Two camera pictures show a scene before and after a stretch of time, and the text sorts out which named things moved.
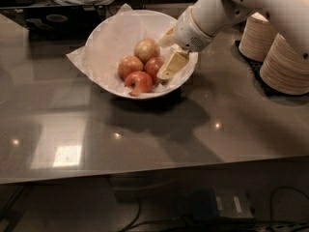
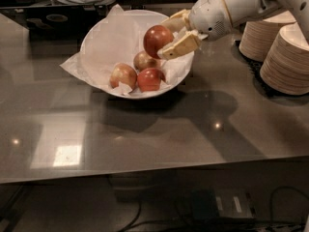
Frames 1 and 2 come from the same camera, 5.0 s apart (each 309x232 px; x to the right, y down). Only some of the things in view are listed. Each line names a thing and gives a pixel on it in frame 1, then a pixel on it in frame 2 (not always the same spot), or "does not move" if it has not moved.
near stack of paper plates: (285, 70) does not move
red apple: (127, 65) → (124, 73)
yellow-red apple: (146, 48) → (142, 61)
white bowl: (114, 37) does not move
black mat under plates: (255, 66) does not move
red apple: (154, 67) → (155, 38)
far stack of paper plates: (258, 34) does not move
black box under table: (210, 204) does not move
